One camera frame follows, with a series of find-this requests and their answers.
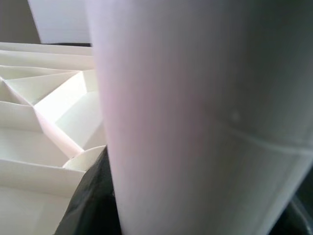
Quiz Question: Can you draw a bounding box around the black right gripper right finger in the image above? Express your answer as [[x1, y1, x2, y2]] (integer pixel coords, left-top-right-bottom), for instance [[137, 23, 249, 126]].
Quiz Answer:
[[281, 171, 313, 235]]

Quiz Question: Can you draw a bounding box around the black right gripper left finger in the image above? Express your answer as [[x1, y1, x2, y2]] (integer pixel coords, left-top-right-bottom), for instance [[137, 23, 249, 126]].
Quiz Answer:
[[57, 146, 123, 235]]

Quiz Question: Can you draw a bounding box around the cream plastic table top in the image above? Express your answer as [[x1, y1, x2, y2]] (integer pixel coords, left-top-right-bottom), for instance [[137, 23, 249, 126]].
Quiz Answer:
[[0, 41, 108, 235]]

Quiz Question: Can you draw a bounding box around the white plastic table leg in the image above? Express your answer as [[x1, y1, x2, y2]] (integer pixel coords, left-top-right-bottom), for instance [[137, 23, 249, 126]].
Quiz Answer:
[[84, 0, 313, 235]]

